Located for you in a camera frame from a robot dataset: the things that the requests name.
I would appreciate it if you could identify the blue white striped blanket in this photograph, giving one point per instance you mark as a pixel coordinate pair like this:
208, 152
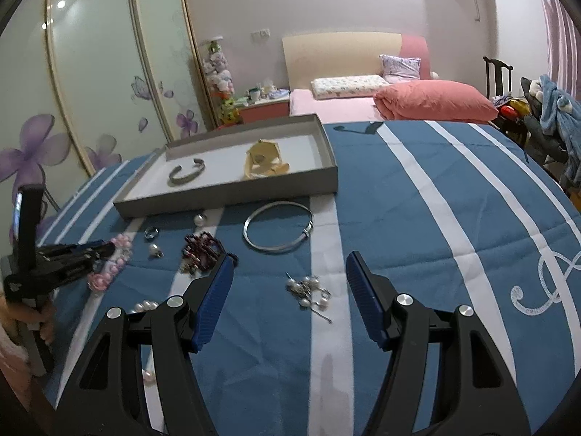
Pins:
408, 259

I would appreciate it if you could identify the pearl brooch pin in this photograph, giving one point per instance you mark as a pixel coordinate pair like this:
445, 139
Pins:
312, 281

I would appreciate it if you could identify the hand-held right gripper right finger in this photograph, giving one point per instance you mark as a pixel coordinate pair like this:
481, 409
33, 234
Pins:
366, 302

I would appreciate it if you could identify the pink cream nightstand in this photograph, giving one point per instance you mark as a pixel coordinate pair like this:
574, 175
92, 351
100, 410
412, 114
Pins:
263, 111

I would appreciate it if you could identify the pearl earring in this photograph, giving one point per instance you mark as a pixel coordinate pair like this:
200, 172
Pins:
199, 220

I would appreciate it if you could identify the white mug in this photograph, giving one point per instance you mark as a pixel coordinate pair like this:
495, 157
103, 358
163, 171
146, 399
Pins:
254, 95

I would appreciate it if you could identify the dark grey garment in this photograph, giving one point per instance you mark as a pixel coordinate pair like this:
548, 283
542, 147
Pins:
538, 136

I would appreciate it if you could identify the red yellow toy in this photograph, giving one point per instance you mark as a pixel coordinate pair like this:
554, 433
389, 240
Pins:
510, 112

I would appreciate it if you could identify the thin silver bangle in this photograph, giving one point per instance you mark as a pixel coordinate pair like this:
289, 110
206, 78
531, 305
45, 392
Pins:
245, 232

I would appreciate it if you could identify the clear tube of plush toys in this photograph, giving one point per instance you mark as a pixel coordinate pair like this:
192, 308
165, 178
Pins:
218, 72

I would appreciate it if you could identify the cream pink headboard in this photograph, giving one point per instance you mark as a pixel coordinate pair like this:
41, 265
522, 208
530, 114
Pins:
340, 54

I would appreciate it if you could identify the small purple pillow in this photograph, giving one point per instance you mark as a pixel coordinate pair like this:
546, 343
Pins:
399, 67

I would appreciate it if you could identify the white wall socket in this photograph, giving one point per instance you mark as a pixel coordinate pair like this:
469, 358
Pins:
261, 34

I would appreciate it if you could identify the blue cloth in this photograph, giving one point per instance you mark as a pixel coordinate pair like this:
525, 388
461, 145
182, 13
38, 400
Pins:
278, 94

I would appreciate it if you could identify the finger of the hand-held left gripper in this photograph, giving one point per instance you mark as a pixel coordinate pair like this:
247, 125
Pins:
86, 249
72, 271

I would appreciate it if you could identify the pink curtain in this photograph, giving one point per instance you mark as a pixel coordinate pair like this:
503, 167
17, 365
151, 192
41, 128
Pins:
560, 22

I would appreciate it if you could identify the grey cardboard tray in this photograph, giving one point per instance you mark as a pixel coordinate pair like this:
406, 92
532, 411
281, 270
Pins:
227, 196

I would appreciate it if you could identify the bed with pink sheet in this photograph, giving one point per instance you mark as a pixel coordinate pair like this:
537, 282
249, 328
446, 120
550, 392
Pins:
327, 106

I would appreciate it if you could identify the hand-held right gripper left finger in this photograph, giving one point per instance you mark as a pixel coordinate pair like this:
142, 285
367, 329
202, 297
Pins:
212, 302

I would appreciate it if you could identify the folded pink duvet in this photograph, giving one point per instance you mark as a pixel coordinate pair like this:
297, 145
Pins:
431, 100

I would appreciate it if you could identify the person's left hand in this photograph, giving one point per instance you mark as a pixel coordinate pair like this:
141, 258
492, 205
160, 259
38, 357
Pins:
45, 329

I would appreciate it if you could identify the flower print sliding wardrobe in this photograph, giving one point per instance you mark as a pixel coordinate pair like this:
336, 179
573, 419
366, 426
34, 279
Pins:
90, 77

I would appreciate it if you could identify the dark wooden chair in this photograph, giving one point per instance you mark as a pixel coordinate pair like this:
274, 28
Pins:
497, 77

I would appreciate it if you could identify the blue fleece garment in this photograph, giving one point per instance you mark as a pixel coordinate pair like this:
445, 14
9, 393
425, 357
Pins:
556, 109

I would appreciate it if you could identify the white patterned pillow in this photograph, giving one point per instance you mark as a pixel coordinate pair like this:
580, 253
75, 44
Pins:
349, 85

